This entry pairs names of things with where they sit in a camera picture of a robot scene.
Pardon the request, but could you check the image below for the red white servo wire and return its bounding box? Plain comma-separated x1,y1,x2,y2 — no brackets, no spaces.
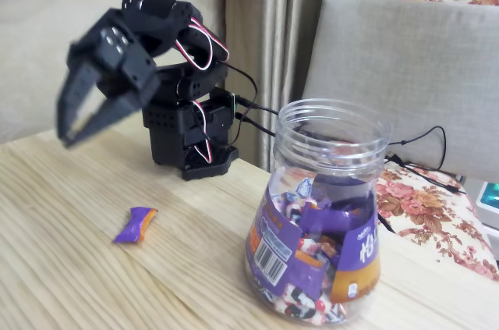
175,20,230,72
190,99,214,163

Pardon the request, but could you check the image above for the black cable with barrel plug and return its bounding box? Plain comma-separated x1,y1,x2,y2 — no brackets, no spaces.
233,94,280,115

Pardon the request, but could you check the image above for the grey fabric cushion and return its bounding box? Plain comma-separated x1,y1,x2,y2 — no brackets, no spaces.
302,0,499,183

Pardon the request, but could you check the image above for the clear plastic candy jar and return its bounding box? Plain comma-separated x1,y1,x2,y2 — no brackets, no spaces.
244,98,392,325

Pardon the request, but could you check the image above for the black cable with USB plug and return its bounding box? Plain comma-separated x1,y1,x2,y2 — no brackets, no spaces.
385,153,467,194

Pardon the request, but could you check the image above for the black cable with angled plug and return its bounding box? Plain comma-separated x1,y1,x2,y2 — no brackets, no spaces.
235,111,277,136

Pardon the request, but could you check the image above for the purple orange candy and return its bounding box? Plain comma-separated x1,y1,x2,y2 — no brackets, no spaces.
112,207,159,244

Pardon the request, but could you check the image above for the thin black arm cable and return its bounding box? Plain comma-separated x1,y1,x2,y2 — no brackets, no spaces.
225,63,259,140

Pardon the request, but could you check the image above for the thin black looping cable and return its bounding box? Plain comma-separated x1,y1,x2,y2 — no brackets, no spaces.
389,126,447,171

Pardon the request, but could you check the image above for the floral upholstered white chair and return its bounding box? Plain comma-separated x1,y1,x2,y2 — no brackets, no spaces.
338,0,499,282

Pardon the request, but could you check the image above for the beige curtain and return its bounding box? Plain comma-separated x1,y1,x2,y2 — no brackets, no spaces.
224,0,352,173

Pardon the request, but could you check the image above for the white box with teal content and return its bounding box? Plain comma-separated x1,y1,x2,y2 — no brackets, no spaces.
476,180,499,225

